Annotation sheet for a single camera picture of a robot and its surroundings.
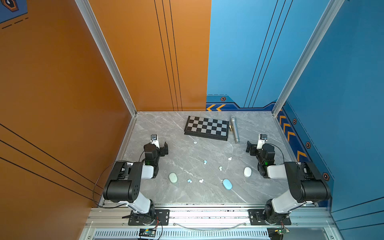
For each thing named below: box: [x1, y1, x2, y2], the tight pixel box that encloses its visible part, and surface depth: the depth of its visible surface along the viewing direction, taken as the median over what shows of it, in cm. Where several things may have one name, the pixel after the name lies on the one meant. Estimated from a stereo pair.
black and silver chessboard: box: [184, 116, 230, 141], surface depth 108 cm
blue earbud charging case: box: [222, 178, 233, 190], surface depth 84 cm
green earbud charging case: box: [168, 172, 178, 183], surface depth 87 cm
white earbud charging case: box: [243, 166, 252, 178], surface depth 89 cm
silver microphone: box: [230, 115, 240, 143], surface depth 110 cm
